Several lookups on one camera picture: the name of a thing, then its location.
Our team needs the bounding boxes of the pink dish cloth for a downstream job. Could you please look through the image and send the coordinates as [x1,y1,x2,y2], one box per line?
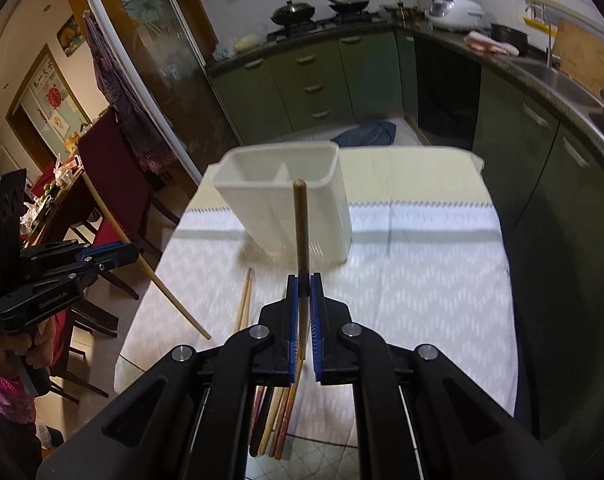
[463,32,520,56]

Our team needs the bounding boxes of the black wok left burner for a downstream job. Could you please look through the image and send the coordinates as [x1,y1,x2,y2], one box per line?
[270,0,315,27]

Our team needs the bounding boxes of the red upholstered dining chair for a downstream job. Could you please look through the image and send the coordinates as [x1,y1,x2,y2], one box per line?
[78,107,179,260]

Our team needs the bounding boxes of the steel kitchen sink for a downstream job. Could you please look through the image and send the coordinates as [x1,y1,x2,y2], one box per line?
[511,58,604,136]

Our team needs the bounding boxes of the wooden cutting board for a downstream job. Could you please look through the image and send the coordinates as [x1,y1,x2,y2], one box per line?
[553,20,604,100]

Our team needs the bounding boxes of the blue cloth on floor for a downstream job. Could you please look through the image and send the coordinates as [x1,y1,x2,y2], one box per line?
[331,120,396,148]

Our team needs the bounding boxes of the plastic bag on counter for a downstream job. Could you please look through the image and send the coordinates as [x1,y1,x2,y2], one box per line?
[213,24,268,61]

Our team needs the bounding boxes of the bundle of mixed chopsticks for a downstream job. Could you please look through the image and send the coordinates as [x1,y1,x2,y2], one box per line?
[249,359,303,460]

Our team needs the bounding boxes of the black pot on counter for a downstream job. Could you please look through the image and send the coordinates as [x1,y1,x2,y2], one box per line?
[490,23,528,58]

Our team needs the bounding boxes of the dark wooden dining table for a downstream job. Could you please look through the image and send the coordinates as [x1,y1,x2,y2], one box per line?
[21,157,101,248]

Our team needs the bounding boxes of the wooden chopstick pair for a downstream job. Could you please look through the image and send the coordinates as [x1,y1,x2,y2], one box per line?
[233,268,253,333]

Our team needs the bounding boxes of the white plastic utensil holder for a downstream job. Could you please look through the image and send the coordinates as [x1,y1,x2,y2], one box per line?
[211,141,353,263]

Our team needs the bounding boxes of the white rice cooker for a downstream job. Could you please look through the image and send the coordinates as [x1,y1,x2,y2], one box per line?
[425,0,485,32]

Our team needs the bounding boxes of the small steel pot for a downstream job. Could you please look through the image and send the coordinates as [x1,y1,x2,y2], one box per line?
[380,2,427,23]

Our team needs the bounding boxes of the brown wooden chopstick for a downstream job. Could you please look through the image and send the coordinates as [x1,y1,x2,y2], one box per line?
[293,179,309,360]

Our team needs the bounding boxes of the yellow sink rack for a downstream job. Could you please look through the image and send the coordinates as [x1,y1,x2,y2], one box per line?
[522,3,556,38]

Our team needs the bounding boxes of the long light wooden chopstick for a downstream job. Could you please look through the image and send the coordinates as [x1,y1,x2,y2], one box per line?
[82,172,212,340]

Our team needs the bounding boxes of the purple checked apron hanging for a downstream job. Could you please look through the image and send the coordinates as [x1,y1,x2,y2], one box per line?
[83,10,176,174]

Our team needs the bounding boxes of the black wok right burner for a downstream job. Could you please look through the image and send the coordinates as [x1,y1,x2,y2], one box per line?
[327,0,369,15]

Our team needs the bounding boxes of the green lower kitchen cabinets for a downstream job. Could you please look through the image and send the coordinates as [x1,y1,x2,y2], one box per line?
[212,26,604,469]

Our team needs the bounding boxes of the black wok burner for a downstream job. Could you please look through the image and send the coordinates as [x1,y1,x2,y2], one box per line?
[327,0,369,15]
[270,0,315,27]

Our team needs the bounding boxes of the person's left hand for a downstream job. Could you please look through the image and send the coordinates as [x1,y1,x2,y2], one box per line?
[0,318,56,379]

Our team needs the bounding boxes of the gas stove top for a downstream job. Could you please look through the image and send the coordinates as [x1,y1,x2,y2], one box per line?
[267,12,384,42]

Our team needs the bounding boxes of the framed wall picture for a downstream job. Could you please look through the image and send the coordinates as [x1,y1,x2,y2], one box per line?
[57,15,85,58]

